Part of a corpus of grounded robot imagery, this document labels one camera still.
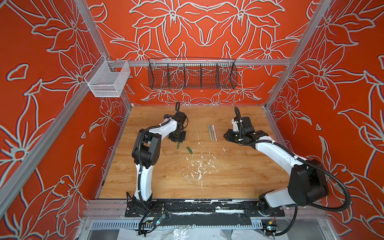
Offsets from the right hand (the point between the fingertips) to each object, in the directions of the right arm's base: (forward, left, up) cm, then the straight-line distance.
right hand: (223, 134), depth 87 cm
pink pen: (+12, +3, -12) cm, 17 cm away
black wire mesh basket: (+38, +18, +17) cm, 45 cm away
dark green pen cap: (-3, +20, -13) cm, 24 cm away
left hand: (+4, +27, -11) cm, 29 cm away
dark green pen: (0, +28, -13) cm, 31 cm away
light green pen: (+10, +6, -13) cm, 17 cm away
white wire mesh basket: (+25, +72, +20) cm, 79 cm away
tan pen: (+10, +4, -12) cm, 17 cm away
